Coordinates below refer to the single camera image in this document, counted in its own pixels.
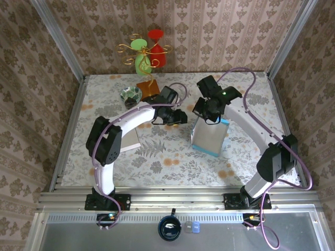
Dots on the blue paper box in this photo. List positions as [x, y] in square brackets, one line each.
[209, 138]

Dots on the white paper box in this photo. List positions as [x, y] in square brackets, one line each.
[131, 141]

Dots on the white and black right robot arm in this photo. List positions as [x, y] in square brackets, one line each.
[251, 125]

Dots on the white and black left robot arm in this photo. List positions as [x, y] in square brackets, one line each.
[136, 120]

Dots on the glass jar with black lid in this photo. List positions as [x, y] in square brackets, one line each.
[130, 103]

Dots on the leaf pattern bowl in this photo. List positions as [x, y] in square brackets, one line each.
[131, 92]

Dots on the green wine glass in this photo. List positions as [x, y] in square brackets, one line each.
[142, 65]

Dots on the floral tablecloth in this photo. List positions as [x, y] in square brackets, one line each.
[183, 177]

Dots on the red wine glass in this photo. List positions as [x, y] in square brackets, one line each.
[157, 52]

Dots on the small circuit board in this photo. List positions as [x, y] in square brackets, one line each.
[106, 218]
[251, 218]

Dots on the grey memory card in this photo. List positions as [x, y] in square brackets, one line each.
[188, 227]

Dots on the blue memory card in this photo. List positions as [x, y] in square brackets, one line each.
[196, 227]

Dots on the dark blue mug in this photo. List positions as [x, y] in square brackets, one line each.
[169, 228]

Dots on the grey metal shelf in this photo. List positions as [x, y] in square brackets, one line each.
[78, 238]

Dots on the aluminium table side rail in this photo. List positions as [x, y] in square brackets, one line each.
[279, 104]
[69, 130]

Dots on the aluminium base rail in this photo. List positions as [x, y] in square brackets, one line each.
[170, 201]

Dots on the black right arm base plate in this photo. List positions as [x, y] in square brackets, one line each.
[231, 202]

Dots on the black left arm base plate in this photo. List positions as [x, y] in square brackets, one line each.
[123, 201]

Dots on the aluminium corner post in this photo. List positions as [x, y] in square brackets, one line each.
[58, 39]
[291, 39]

